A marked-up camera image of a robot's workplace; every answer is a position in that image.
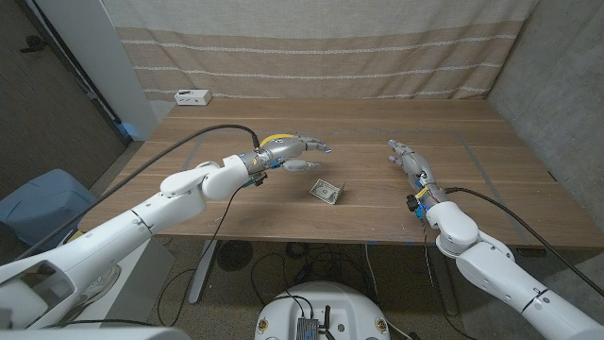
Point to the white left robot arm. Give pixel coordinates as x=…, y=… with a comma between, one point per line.
x=118, y=236

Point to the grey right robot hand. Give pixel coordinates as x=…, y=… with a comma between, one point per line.
x=417, y=167

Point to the beige striped fabric backdrop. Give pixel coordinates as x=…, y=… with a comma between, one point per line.
x=321, y=56

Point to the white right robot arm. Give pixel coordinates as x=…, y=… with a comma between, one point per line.
x=495, y=274

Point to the grey table leg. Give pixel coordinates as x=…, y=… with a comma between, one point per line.
x=446, y=293

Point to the grey electronics box on torso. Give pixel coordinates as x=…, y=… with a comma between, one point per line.
x=307, y=329

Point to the black round floor fan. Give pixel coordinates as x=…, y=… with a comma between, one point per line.
x=234, y=255

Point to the white robot torso base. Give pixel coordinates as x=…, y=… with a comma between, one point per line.
x=325, y=302

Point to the yellow toy banana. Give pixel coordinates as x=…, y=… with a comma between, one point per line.
x=273, y=138

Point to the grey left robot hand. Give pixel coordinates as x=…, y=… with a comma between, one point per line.
x=278, y=150

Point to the white power strip box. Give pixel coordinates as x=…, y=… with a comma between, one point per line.
x=192, y=97

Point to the one dollar bill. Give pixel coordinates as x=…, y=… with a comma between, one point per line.
x=325, y=191

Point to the white door frame panel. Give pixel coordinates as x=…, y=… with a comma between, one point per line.
x=104, y=66

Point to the white table leg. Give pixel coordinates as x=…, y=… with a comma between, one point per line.
x=204, y=269

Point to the grey sneaker shoe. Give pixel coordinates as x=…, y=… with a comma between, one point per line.
x=101, y=283

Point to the blue plastic bin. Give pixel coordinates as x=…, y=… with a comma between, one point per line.
x=42, y=208

